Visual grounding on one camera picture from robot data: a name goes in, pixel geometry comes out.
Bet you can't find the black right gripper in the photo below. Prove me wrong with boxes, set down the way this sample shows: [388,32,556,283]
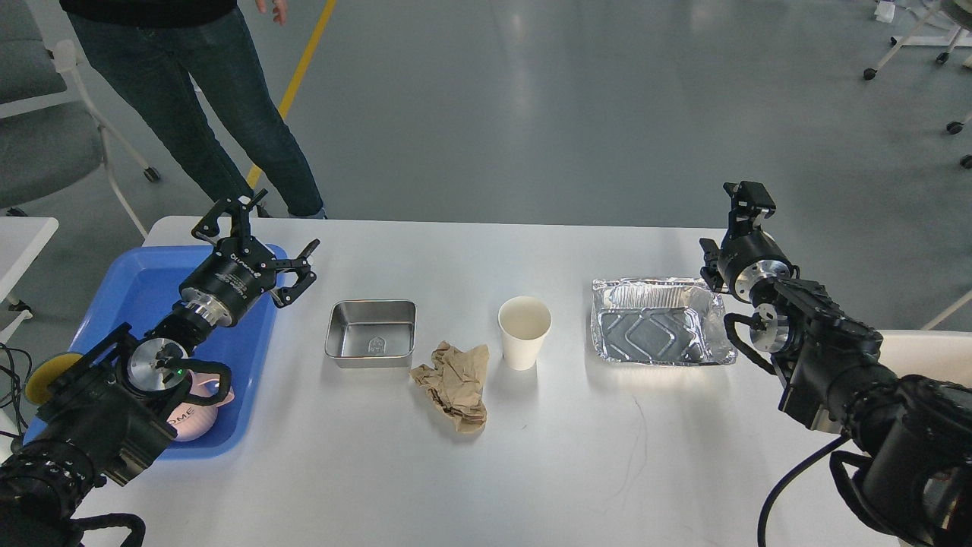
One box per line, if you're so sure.
[700,181,798,299]

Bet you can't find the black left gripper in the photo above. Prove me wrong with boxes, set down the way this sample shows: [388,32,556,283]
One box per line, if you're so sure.
[179,189,320,327]

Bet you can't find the pink mug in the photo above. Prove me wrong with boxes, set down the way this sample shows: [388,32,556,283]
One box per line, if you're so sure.
[168,373,234,442]

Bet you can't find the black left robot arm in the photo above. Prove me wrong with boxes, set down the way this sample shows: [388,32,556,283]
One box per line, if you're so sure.
[1,191,319,546]

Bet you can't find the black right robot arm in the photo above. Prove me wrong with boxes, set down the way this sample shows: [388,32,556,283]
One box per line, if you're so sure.
[700,181,971,546]

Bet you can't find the person's left hand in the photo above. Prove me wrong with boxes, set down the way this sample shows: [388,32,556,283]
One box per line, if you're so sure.
[254,0,289,27]

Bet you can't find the blue plastic tray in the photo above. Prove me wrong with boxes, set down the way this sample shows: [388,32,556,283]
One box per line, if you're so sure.
[68,245,278,460]

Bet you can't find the square steel tray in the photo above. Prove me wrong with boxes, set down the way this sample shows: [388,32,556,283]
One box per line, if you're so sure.
[325,300,416,369]

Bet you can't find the aluminium foil tray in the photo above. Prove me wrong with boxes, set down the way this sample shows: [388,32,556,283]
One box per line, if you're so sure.
[590,277,738,367]

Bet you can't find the standing person dark clothes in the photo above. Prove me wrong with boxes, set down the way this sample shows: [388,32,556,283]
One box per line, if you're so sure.
[60,1,327,219]

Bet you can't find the crumpled brown paper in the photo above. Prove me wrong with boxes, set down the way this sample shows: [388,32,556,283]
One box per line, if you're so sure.
[409,340,491,434]

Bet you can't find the grey office chair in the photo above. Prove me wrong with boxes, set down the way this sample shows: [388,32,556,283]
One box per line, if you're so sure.
[1,1,161,238]

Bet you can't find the white side table left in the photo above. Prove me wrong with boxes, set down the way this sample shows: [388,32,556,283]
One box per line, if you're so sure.
[1,216,59,302]

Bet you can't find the teal mug yellow inside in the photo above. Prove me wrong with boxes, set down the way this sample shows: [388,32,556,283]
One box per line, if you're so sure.
[24,351,83,407]

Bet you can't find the white bin right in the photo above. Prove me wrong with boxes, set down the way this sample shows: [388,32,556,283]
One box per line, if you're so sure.
[879,330,971,387]

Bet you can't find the white paper cup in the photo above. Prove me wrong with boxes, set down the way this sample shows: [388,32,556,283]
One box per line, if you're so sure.
[497,296,552,371]

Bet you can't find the white wheeled rack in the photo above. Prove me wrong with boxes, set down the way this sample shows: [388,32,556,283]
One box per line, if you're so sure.
[863,0,972,169]

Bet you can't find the black cable right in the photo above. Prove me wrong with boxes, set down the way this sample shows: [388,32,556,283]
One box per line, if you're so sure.
[757,435,847,547]

